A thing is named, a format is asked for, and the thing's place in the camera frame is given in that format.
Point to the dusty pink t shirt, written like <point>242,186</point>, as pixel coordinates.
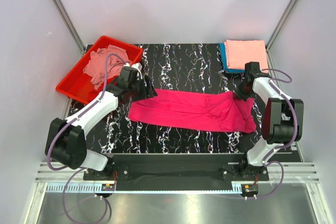
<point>96,65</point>

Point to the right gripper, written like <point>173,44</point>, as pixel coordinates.
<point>238,93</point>

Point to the aluminium rail profile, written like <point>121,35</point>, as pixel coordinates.
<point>45,174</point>

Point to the white slotted cable duct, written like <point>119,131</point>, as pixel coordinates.
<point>159,188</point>

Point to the folded salmon t shirt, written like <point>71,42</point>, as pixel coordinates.
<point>239,52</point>

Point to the aluminium frame post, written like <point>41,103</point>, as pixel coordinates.
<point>288,10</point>
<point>69,24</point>

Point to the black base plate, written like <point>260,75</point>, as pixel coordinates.
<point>178,169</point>

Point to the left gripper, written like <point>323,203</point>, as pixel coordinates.
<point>148,92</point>

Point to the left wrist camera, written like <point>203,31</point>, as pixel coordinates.
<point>136,67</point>

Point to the red plastic bin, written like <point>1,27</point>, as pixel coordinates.
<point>77,85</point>

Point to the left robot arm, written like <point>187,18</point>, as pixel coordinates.
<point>66,141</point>

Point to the right aluminium frame post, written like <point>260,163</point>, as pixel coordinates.
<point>288,10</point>

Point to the left aluminium frame post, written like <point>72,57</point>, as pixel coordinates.
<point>69,24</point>

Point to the folded blue t shirt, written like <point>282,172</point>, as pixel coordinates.
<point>223,54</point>

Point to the magenta t shirt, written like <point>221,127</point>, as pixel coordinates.
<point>222,112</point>

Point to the black marble table mat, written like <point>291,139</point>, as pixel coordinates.
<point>182,67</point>

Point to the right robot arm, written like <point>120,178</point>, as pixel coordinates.
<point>281,124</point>

